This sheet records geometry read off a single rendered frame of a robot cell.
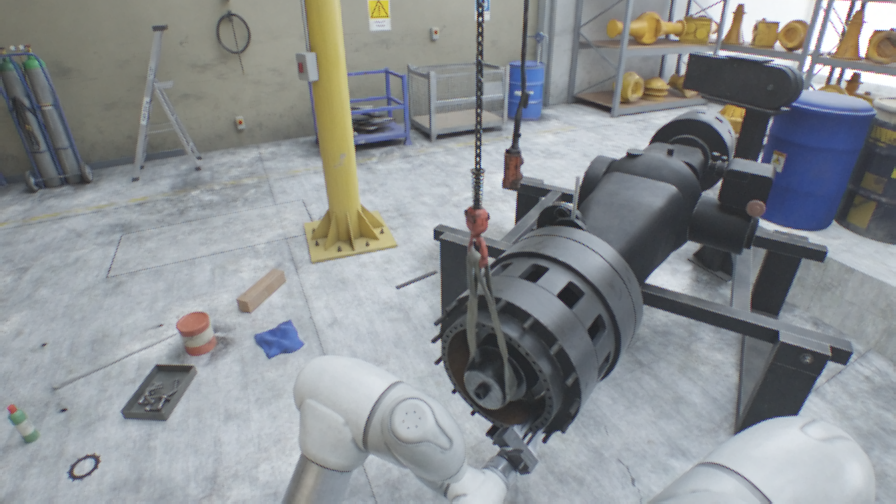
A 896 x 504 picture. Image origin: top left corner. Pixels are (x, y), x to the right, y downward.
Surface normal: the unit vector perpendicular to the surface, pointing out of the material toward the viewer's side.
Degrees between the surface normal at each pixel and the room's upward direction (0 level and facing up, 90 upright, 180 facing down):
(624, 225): 28
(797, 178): 90
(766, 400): 90
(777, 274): 90
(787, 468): 2
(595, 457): 0
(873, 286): 90
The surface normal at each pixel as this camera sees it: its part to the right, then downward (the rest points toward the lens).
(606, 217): -0.29, -0.61
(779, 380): -0.54, 0.39
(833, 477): 0.21, -0.65
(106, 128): 0.43, 0.41
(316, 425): -0.44, -0.26
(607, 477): -0.01, -0.89
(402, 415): -0.04, -0.59
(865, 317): -0.90, 0.21
